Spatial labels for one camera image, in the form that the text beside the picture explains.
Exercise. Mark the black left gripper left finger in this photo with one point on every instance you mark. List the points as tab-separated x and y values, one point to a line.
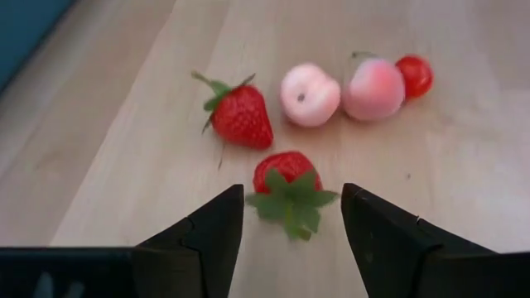
198	256

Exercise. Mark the teal plastic tub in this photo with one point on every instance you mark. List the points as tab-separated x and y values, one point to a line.
20	33

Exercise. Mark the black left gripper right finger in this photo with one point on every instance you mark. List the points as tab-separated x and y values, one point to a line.
406	256

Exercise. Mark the red artificial strawberry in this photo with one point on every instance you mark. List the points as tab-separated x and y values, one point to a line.
242	120
285	165

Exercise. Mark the pink artificial peach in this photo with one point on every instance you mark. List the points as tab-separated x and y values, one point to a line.
310	99
372	91

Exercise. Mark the red artificial cherry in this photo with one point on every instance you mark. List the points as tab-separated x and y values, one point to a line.
416	76

